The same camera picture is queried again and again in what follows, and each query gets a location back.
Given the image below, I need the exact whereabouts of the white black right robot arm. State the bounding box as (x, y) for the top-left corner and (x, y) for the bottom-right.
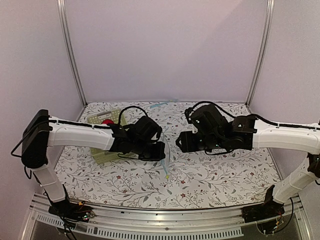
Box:
(175, 101), (320, 223)

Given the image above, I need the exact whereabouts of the aluminium frame post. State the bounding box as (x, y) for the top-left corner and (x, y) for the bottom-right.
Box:
(56, 0), (88, 107)
(245, 0), (275, 108)

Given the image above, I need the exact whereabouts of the light green perforated plastic basket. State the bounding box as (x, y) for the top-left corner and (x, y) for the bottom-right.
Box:
(87, 108), (121, 164)

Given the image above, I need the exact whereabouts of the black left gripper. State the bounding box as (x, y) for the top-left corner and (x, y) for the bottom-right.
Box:
(132, 139), (166, 162)

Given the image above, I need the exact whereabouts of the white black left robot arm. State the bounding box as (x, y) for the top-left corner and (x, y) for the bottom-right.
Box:
(13, 109), (166, 222)

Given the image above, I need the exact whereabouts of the clear blue zip top bag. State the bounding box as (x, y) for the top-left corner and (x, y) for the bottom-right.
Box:
(160, 133), (171, 180)

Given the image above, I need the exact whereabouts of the red apple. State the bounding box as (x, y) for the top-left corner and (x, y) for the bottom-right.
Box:
(101, 119), (114, 125)

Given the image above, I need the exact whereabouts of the aluminium front rail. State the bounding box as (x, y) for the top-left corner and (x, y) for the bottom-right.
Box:
(20, 193), (313, 240)

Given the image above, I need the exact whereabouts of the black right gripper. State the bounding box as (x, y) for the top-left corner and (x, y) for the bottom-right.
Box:
(175, 130), (225, 153)

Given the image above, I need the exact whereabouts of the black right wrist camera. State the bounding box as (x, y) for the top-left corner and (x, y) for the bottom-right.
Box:
(184, 107), (197, 125)

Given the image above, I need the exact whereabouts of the left aluminium frame post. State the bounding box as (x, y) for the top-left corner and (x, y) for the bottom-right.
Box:
(56, 0), (88, 107)

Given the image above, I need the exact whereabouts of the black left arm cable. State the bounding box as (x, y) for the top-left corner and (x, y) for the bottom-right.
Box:
(117, 105), (148, 128)

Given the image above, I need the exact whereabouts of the spare clear blue zip bag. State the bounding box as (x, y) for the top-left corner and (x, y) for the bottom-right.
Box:
(149, 99), (179, 109)

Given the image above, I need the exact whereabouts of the floral patterned table mat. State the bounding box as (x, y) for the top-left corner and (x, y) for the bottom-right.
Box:
(55, 102), (280, 209)

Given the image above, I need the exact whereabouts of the right aluminium frame post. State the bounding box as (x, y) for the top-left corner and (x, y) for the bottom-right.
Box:
(245, 0), (275, 108)

